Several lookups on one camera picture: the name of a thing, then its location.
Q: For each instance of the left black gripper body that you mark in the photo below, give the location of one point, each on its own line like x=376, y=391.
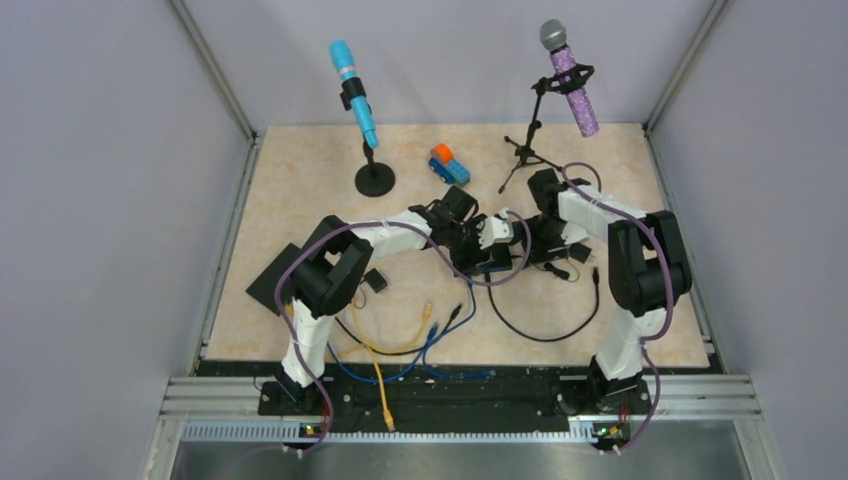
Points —
x=464, y=243

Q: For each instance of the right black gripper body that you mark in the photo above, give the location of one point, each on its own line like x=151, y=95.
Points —
x=546, y=234

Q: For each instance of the small black ribbed network switch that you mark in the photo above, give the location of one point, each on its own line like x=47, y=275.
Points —
x=496, y=259

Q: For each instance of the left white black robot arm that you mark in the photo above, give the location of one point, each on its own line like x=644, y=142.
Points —
x=321, y=277

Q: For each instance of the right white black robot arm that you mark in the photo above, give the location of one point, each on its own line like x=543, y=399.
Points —
x=648, y=269

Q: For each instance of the orange blue toy truck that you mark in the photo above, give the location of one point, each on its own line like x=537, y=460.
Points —
x=444, y=164

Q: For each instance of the black round-base microphone stand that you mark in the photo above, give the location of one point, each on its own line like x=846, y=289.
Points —
x=374, y=179

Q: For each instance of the black tripod microphone stand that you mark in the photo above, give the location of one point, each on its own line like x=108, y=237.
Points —
x=533, y=139

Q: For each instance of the purple glitter microphone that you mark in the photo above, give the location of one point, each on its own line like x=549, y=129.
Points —
x=553, y=37

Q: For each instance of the cyan microphone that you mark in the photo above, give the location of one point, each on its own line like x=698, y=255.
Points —
x=353, y=91

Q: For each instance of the black power adapter with cord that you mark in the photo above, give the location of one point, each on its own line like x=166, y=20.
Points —
x=576, y=252

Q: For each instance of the black ethernet cable loose end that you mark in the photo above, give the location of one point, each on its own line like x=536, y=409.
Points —
x=411, y=345

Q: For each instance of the small black wall plug adapter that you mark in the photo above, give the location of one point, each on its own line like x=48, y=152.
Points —
x=375, y=281

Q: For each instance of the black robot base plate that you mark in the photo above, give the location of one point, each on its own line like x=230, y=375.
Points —
x=457, y=399

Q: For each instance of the large black network switch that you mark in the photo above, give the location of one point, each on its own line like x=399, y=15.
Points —
x=263, y=287

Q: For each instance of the aluminium frame rail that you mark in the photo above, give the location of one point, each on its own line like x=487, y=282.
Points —
x=705, y=427

